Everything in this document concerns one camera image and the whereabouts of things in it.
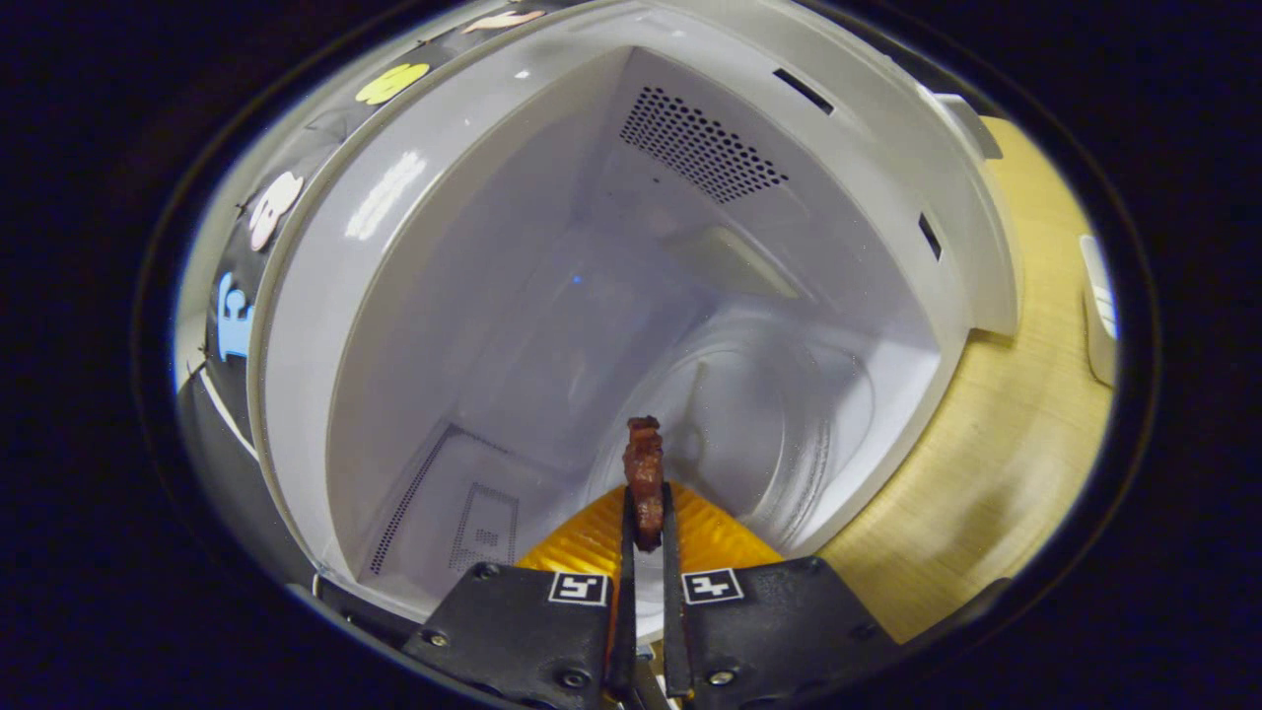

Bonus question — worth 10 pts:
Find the white toaster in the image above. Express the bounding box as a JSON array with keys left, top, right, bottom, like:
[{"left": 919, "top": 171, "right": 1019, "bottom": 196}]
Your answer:
[{"left": 1079, "top": 234, "right": 1121, "bottom": 389}]

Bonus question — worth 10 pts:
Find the white microwave oven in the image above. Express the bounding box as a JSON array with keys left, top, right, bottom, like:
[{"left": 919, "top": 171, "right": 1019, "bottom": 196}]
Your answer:
[{"left": 246, "top": 0, "right": 1022, "bottom": 647}]

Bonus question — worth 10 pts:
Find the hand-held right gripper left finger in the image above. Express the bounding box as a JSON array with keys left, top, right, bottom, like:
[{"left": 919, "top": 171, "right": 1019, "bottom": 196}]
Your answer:
[{"left": 402, "top": 483, "right": 638, "bottom": 710}]

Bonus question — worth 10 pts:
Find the glass turntable plate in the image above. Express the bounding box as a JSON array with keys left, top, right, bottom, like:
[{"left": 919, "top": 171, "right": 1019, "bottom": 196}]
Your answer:
[{"left": 582, "top": 330, "right": 878, "bottom": 553}]

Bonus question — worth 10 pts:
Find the brown meat piece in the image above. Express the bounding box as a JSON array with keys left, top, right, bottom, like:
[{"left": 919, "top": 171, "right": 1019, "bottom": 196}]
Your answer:
[{"left": 622, "top": 415, "right": 667, "bottom": 552}]

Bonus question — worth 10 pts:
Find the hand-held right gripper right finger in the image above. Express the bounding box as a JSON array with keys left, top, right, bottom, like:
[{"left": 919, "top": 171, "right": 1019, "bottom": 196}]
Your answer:
[{"left": 661, "top": 481, "right": 900, "bottom": 710}]

